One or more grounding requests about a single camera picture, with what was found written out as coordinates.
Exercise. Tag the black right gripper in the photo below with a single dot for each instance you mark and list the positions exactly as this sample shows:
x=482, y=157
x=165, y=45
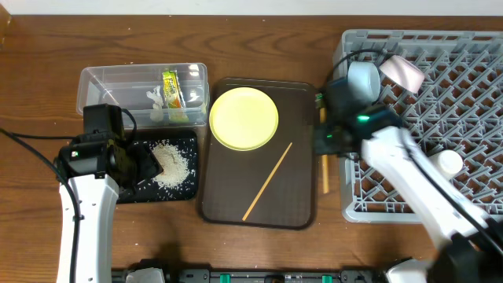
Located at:
x=322, y=145

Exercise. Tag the yellow round plate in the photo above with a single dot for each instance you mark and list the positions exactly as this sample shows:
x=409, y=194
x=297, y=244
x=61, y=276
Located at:
x=243, y=118

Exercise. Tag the black plastic waste tray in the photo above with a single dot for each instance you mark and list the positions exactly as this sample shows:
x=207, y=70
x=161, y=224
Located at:
x=153, y=135

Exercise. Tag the white rice bowl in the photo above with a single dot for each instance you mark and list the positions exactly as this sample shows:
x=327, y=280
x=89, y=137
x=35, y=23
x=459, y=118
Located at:
x=403, y=73

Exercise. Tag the pile of rice grains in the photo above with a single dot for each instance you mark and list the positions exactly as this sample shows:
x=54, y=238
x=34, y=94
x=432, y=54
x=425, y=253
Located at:
x=178, y=159

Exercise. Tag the grey plastic dishwasher rack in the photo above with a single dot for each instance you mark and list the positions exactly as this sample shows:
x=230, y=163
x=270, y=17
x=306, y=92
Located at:
x=459, y=105

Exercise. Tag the small white green cup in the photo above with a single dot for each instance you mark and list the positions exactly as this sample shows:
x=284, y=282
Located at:
x=448, y=163

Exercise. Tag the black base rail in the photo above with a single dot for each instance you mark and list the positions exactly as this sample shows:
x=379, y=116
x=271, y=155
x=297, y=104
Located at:
x=204, y=273

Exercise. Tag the clear plastic waste bin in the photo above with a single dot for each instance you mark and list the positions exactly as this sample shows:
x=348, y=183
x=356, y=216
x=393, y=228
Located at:
x=126, y=86

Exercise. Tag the dark brown serving tray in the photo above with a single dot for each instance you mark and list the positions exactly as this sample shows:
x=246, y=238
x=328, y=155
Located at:
x=233, y=178

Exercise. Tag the light blue bowl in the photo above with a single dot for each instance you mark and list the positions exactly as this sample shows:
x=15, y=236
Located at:
x=364, y=81

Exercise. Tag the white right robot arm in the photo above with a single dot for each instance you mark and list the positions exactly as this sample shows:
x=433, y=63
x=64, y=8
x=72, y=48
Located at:
x=468, y=240

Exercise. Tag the clear plastic wrap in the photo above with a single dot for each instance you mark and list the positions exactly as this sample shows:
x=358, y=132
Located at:
x=156, y=114

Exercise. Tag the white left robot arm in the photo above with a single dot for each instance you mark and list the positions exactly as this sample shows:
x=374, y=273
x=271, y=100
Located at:
x=88, y=206

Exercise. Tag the wooden chopstick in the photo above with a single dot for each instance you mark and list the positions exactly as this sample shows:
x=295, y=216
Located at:
x=324, y=159
x=266, y=183

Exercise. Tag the green snack wrapper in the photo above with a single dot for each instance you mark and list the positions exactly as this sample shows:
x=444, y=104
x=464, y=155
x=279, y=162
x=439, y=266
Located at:
x=173, y=97

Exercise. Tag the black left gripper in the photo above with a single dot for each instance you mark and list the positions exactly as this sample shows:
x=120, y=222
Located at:
x=150, y=166

